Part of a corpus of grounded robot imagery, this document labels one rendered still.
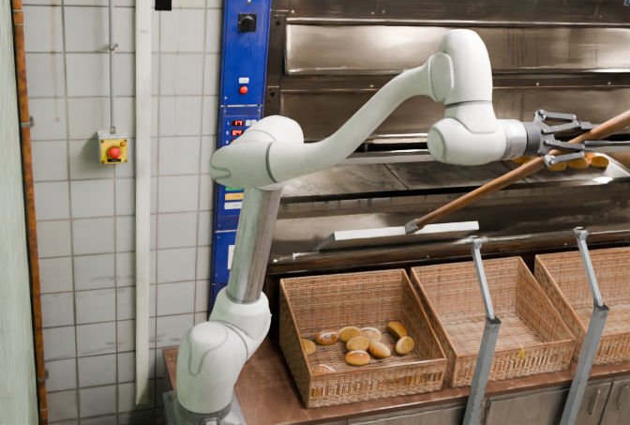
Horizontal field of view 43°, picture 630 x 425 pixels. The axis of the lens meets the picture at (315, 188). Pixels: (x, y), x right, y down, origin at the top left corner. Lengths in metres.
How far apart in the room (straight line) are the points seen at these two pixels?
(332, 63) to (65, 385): 1.64
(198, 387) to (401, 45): 1.50
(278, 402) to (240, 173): 1.34
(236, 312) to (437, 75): 0.95
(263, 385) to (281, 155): 1.44
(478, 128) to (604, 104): 1.96
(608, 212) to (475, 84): 2.28
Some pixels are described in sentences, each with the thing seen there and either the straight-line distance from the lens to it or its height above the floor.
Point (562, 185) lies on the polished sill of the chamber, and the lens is 3.70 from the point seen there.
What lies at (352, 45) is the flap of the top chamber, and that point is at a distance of 2.96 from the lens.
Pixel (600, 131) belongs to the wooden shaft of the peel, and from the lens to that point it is 1.91.
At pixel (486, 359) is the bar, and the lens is 3.11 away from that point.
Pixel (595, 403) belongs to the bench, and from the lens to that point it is 3.68.
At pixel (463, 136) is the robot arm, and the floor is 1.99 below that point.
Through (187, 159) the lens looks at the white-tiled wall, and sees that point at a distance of 2.93.
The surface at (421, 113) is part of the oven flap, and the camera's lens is 3.17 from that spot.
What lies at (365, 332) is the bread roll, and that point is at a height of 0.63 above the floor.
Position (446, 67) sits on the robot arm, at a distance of 1.74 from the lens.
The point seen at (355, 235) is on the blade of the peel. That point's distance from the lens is 2.69.
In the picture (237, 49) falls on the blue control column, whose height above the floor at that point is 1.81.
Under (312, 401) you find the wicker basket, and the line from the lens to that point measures 3.07.
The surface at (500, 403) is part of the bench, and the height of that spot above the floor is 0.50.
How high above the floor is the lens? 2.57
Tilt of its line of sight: 25 degrees down
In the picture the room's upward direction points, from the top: 6 degrees clockwise
